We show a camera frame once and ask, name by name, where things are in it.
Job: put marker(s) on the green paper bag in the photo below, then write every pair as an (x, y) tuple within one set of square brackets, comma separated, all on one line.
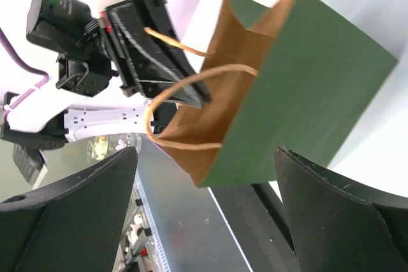
[(297, 74)]

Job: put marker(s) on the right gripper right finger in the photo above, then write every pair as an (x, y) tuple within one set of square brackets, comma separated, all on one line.
[(339, 224)]

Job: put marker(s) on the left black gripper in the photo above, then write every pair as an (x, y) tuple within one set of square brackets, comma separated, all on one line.
[(127, 46)]

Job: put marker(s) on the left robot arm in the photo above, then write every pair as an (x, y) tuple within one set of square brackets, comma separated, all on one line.
[(110, 67)]

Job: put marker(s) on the white slotted cable duct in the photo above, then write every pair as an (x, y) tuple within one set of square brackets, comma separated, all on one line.
[(142, 241)]

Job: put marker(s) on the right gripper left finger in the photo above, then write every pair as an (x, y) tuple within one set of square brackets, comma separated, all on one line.
[(73, 224)]

